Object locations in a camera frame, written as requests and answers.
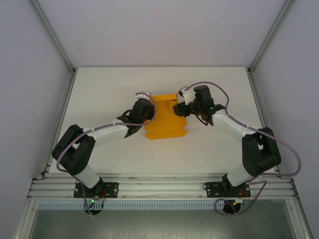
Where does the yellow corrugated cardboard box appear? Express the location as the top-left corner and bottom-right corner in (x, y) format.
(145, 92), (189, 141)

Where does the grey metal panel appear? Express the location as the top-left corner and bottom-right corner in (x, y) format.
(13, 199), (314, 239)

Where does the aluminium table side rail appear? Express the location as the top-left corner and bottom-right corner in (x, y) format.
(40, 71), (77, 180)
(246, 69), (284, 175)

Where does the aluminium mounting rail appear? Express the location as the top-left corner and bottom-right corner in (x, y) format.
(26, 173), (299, 200)

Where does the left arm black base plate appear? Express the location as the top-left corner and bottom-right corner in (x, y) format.
(73, 182), (119, 199)

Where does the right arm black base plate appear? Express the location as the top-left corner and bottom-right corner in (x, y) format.
(203, 181), (250, 199)

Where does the aluminium frame post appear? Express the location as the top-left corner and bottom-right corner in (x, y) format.
(248, 0), (297, 74)
(31, 0), (76, 74)

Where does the slotted light blue cable duct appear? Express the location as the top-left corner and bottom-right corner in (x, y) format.
(36, 201), (250, 210)

